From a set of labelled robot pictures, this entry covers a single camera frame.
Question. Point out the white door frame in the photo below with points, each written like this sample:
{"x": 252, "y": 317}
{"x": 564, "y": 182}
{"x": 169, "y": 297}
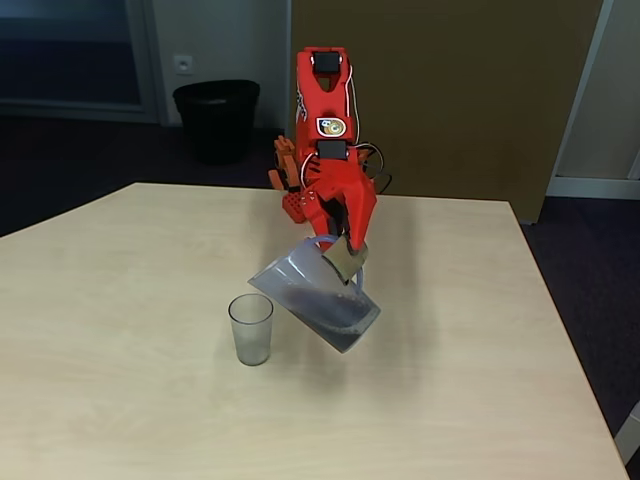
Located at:
{"x": 590, "y": 187}

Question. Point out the clear plastic cup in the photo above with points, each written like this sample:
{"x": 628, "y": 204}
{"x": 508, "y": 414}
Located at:
{"x": 251, "y": 330}

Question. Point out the brown pinboard with white frame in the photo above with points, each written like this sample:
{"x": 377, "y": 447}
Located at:
{"x": 450, "y": 100}

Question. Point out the white grey furniture edge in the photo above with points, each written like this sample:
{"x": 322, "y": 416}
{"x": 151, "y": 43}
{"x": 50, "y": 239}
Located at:
{"x": 631, "y": 440}

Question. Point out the red robot arm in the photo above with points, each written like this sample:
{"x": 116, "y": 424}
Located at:
{"x": 320, "y": 105}

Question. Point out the grey window frame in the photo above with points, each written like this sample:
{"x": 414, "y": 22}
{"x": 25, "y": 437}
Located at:
{"x": 147, "y": 60}

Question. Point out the black waste bin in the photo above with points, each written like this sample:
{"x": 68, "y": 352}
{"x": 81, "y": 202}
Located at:
{"x": 217, "y": 120}

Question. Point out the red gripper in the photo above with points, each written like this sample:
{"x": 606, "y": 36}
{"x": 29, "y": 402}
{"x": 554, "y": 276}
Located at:
{"x": 358, "y": 206}

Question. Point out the white wall socket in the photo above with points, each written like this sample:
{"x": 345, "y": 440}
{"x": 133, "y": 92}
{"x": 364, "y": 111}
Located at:
{"x": 183, "y": 64}

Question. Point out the orange table clamp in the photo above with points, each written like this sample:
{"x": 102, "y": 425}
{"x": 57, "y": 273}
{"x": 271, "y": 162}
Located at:
{"x": 282, "y": 160}
{"x": 369, "y": 175}

